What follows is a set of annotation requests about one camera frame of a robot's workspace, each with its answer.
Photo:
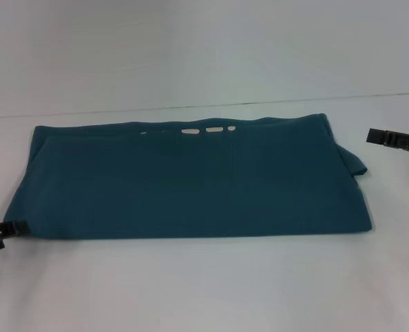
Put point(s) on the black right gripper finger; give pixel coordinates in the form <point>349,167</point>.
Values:
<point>401,147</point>
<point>394,135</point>

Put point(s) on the teal blue shirt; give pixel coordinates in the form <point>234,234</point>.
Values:
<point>190,183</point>

